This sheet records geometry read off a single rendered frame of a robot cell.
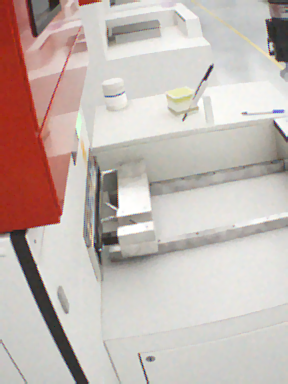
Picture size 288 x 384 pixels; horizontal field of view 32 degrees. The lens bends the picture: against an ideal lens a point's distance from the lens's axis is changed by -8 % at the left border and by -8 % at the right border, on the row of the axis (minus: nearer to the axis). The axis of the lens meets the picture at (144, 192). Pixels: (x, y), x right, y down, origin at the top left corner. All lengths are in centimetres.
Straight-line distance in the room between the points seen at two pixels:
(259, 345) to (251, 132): 66
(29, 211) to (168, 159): 91
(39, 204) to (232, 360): 66
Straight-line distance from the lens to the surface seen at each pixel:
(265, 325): 107
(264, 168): 147
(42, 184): 60
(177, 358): 109
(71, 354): 78
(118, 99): 169
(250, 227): 123
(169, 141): 146
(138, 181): 141
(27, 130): 57
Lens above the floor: 154
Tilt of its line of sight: 29 degrees down
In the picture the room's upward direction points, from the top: 12 degrees counter-clockwise
